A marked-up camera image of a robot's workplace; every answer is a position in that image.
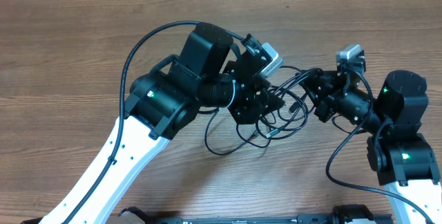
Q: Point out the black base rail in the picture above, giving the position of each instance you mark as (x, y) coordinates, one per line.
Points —
(340, 214)

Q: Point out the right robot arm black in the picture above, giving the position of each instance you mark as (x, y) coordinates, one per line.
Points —
(405, 164)

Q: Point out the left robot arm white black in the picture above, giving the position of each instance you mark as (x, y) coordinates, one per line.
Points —
(216, 68)

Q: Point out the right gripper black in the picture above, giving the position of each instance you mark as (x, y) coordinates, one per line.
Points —
(318, 81)

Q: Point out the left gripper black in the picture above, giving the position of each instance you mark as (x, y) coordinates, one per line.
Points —
(248, 112)

